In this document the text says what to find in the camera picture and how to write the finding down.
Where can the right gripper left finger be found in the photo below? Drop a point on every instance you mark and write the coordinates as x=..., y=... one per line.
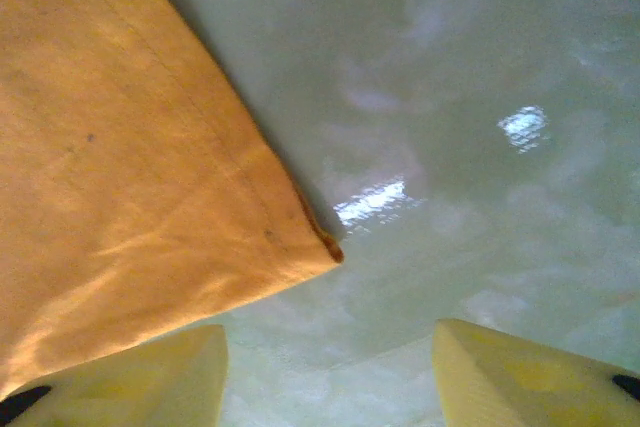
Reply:
x=150, y=387

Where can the orange t-shirt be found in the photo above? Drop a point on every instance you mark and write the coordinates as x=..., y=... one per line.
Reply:
x=125, y=147

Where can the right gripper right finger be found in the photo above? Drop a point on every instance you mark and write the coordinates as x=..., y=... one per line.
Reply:
x=525, y=387

